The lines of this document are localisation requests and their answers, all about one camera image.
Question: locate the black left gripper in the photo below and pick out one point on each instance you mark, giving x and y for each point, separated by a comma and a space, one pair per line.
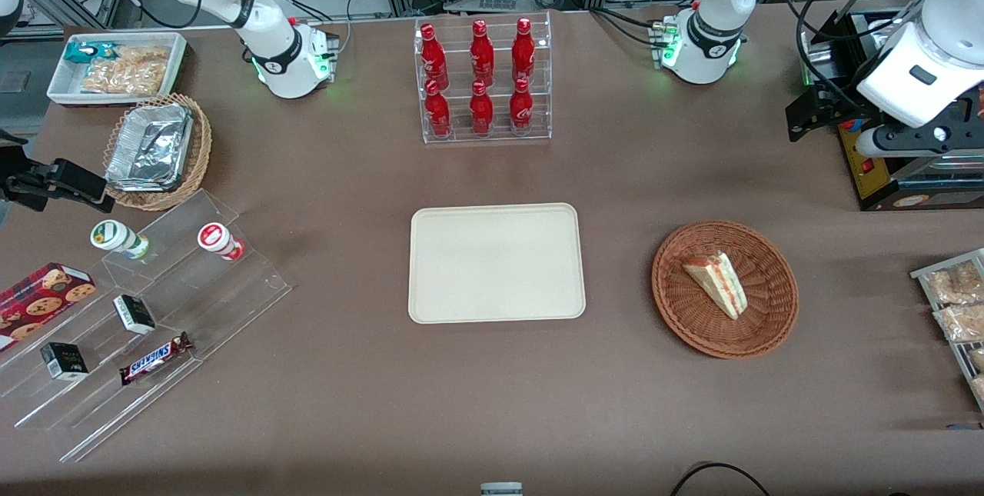
829, 98

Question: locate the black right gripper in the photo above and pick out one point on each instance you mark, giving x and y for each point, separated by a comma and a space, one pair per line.
21, 179

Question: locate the triangular sandwich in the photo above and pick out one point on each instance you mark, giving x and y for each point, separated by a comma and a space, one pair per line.
719, 281

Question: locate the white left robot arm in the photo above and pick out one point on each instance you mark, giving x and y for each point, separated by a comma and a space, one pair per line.
711, 27

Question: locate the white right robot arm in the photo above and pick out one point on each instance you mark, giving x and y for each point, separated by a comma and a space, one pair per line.
265, 34

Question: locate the white rectangular snack tray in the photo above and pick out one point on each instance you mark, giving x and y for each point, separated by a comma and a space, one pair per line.
61, 84

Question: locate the oval wicker basket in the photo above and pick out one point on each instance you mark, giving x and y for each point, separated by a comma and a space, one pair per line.
201, 146

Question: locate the round brown wicker basket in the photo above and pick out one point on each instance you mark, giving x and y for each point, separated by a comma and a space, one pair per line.
696, 319

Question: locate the grey tray of pastry bags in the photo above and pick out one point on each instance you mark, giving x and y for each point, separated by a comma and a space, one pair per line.
961, 357

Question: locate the beige rectangular tray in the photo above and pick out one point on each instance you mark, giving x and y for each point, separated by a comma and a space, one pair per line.
496, 263

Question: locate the green lid yogurt cup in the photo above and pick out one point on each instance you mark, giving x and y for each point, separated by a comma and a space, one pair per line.
115, 236

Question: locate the aluminium foil container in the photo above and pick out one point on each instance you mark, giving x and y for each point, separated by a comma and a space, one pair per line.
150, 146

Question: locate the black food warmer machine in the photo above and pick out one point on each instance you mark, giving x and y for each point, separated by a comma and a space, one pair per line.
876, 181

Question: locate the clear bag of crackers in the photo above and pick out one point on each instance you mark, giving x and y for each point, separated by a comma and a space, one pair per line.
127, 71

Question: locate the red cookie box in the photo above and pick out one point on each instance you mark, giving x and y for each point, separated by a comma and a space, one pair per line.
42, 297

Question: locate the green snack packet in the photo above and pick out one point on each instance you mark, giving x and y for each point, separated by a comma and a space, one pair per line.
84, 51

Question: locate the small black box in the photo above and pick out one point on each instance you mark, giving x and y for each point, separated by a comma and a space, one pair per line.
134, 314
64, 361

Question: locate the red lid yogurt cup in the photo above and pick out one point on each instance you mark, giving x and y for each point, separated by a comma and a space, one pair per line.
215, 238

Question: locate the snickers chocolate bar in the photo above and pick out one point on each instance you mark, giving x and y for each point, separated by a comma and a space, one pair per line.
154, 358

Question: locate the clear acrylic stepped display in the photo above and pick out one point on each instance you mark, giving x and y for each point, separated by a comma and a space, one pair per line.
231, 300

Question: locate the clear bag of pastry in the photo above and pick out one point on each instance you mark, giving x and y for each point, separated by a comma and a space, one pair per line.
953, 284
961, 323

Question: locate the red cola bottle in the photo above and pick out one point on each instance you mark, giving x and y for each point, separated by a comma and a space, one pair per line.
481, 111
433, 58
482, 54
523, 51
521, 109
437, 113

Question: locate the clear acrylic bottle rack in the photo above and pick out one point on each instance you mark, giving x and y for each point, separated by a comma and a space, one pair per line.
500, 136

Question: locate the small grey device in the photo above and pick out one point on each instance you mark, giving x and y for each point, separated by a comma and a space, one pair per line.
501, 489

